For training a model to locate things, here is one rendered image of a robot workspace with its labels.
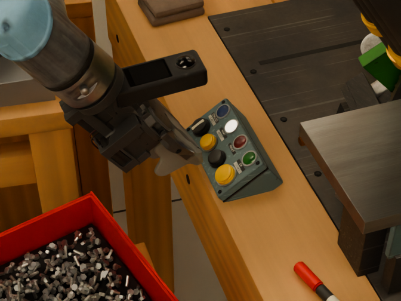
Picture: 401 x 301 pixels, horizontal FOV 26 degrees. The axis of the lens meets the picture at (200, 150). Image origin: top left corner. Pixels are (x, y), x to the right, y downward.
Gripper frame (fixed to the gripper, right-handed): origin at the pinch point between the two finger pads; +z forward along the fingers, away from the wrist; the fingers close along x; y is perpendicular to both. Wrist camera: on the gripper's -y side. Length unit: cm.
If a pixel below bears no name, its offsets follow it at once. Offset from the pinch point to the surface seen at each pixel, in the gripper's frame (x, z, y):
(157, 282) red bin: 14.0, -0.7, 12.0
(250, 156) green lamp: 0.1, 6.5, -4.4
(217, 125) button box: -9.0, 6.9, -2.3
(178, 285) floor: -54, 88, 46
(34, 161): -31.2, 8.7, 29.3
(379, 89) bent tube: -3.9, 16.1, -23.6
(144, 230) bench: -52, 61, 38
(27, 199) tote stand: -72, 49, 58
